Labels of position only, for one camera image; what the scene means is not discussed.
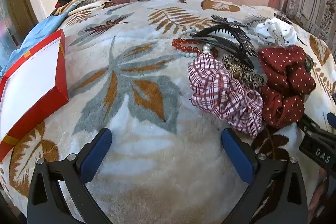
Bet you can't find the plaid scrunchie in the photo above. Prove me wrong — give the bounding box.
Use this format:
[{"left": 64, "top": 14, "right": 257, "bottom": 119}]
[{"left": 188, "top": 52, "right": 263, "bottom": 138}]

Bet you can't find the white dotted scrunchie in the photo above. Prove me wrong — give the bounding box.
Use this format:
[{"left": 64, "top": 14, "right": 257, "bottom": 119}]
[{"left": 256, "top": 18, "right": 298, "bottom": 46}]

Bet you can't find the pearl bracelet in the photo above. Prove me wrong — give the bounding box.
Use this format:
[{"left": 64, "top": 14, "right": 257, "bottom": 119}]
[{"left": 177, "top": 27, "right": 213, "bottom": 58}]

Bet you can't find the leopard print scrunchie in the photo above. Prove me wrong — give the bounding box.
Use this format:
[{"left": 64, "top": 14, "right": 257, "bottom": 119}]
[{"left": 222, "top": 54, "right": 265, "bottom": 89}]

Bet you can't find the red gift box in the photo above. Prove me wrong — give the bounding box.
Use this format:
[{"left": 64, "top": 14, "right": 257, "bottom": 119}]
[{"left": 0, "top": 29, "right": 69, "bottom": 161}]

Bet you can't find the red polka dot scrunchie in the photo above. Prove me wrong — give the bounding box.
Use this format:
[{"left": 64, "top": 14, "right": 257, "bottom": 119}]
[{"left": 257, "top": 45, "right": 317, "bottom": 128}]

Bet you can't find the wooden glass door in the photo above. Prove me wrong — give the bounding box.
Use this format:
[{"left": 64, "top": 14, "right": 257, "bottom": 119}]
[{"left": 0, "top": 0, "right": 40, "bottom": 62}]

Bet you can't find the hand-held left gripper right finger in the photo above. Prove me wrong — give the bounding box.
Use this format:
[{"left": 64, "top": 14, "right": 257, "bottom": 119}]
[{"left": 221, "top": 127, "right": 309, "bottom": 224}]

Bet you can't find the striped floral cushion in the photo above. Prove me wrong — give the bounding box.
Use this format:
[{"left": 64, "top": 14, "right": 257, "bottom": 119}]
[{"left": 285, "top": 0, "right": 336, "bottom": 41}]

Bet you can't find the leaf print blanket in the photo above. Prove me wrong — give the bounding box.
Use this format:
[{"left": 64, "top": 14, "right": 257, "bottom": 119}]
[{"left": 0, "top": 0, "right": 336, "bottom": 224}]

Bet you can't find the red bead bracelet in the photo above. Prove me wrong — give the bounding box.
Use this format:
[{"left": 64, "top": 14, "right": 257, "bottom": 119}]
[{"left": 172, "top": 38, "right": 218, "bottom": 58}]

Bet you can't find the light blue cloth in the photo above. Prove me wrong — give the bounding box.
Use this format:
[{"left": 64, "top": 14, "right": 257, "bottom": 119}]
[{"left": 0, "top": 7, "right": 75, "bottom": 77}]

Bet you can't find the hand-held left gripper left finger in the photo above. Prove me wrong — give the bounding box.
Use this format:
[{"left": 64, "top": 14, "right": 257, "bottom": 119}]
[{"left": 28, "top": 127, "right": 113, "bottom": 224}]

